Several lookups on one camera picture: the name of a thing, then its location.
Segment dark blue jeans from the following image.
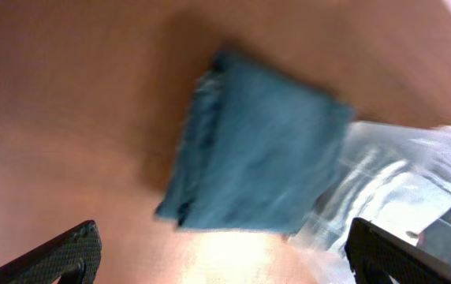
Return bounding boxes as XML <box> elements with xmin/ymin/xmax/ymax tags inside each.
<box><xmin>155</xmin><ymin>50</ymin><xmax>355</xmax><ymax>234</ymax></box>

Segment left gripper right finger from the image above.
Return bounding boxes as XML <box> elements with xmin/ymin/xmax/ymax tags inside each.
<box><xmin>345</xmin><ymin>218</ymin><xmax>451</xmax><ymax>284</ymax></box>

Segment clear plastic storage container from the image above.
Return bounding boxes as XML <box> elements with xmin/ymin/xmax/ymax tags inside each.
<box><xmin>290</xmin><ymin>121</ymin><xmax>451</xmax><ymax>283</ymax></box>

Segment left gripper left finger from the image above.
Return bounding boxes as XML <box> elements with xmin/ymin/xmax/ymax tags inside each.
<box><xmin>0</xmin><ymin>220</ymin><xmax>102</xmax><ymax>284</ymax></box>

